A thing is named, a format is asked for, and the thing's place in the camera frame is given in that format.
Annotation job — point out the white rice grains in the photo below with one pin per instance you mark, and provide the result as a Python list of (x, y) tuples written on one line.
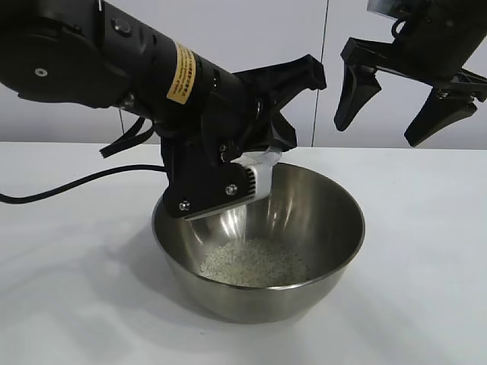
[(251, 262)]

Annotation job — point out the thin black vertical line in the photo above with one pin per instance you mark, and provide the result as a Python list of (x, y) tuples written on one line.
[(122, 129), (319, 114)]

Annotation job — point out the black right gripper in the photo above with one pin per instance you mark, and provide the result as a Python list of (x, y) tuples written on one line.
[(430, 49)]

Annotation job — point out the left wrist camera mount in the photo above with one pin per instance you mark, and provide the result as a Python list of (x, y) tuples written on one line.
[(198, 178)]

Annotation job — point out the stainless steel mixing bowl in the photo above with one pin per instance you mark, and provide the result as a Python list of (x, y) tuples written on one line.
[(304, 213)]

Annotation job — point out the yellow warning label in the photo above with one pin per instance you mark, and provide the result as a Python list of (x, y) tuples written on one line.
[(182, 72)]

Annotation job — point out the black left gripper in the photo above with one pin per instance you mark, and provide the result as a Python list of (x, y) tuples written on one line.
[(236, 95)]

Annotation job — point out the clear plastic measuring cup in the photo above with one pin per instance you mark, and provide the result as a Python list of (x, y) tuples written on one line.
[(262, 178)]

